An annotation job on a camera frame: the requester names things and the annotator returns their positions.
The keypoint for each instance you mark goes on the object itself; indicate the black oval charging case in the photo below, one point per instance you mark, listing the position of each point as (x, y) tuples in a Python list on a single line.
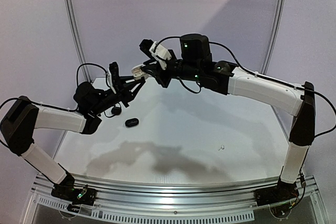
[(116, 110)]

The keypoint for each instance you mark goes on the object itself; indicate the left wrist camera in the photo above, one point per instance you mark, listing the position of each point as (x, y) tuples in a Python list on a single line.
[(113, 76)]

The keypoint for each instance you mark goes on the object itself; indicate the small black charging case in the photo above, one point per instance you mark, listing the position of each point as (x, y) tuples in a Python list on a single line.
[(131, 122)]

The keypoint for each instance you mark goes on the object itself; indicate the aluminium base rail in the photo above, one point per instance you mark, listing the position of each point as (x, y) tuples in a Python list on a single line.
[(126, 202)]

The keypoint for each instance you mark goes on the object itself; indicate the left aluminium wall post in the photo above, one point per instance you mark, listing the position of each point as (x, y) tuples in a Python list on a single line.
[(74, 31)]

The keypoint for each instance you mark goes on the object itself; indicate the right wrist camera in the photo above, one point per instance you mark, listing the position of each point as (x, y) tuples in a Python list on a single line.
[(156, 52)]

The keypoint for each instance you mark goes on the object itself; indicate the aluminium wall post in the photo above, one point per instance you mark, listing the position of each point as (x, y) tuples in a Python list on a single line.
[(74, 31), (273, 35)]

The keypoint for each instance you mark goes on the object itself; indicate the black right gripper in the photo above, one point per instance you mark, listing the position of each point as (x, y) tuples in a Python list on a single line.
[(163, 71)]

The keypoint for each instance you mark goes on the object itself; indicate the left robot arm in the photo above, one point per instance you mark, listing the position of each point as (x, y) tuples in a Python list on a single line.
[(25, 116)]

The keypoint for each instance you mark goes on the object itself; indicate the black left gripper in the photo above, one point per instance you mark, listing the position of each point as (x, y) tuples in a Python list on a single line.
[(123, 91)]

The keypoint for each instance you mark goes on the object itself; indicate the right aluminium wall post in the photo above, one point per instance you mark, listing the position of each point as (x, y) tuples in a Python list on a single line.
[(273, 35)]

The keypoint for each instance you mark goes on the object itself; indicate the small white charging case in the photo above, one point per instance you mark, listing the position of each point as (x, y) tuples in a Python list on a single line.
[(138, 73)]

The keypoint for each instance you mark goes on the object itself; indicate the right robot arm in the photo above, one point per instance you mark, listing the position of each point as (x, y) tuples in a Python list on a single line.
[(231, 78)]

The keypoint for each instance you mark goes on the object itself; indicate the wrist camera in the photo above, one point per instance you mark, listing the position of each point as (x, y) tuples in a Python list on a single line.
[(113, 76), (156, 52)]

